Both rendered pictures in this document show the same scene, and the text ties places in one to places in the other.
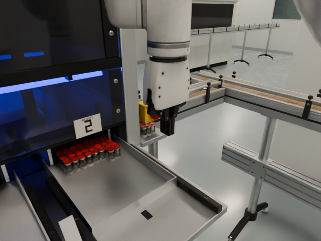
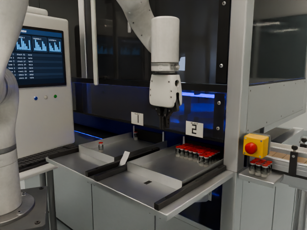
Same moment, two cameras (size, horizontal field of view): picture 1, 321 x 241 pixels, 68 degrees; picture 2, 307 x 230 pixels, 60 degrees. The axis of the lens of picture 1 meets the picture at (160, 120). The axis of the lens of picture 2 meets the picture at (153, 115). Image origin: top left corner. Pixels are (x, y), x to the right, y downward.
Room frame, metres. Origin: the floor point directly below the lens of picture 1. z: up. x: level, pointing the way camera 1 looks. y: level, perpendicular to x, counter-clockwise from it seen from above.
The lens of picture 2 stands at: (0.35, -0.82, 1.27)
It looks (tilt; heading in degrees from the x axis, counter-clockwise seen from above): 10 degrees down; 83
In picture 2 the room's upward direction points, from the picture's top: straight up
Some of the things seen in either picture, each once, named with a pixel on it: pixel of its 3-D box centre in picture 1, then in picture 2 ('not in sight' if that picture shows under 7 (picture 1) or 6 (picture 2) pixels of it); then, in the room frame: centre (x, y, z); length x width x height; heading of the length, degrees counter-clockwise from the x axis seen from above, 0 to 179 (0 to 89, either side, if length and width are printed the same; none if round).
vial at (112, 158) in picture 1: (111, 154); (201, 159); (0.67, 0.16, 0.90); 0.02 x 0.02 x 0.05
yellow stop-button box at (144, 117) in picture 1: (147, 110); (256, 145); (0.84, 0.05, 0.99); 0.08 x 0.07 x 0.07; 41
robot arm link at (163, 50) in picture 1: (169, 48); (165, 68); (0.49, -0.02, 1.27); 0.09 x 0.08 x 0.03; 131
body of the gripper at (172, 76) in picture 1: (167, 79); (164, 88); (0.49, -0.02, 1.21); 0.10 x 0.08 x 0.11; 131
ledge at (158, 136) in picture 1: (144, 133); (262, 175); (0.88, 0.07, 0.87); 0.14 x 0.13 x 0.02; 41
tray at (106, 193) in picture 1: (106, 172); (180, 162); (0.58, 0.16, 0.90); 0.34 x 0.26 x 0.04; 41
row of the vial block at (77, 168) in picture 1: (92, 158); (193, 155); (0.65, 0.22, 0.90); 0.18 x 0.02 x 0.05; 131
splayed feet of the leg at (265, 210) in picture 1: (249, 218); not in sight; (1.16, -0.60, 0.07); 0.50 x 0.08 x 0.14; 131
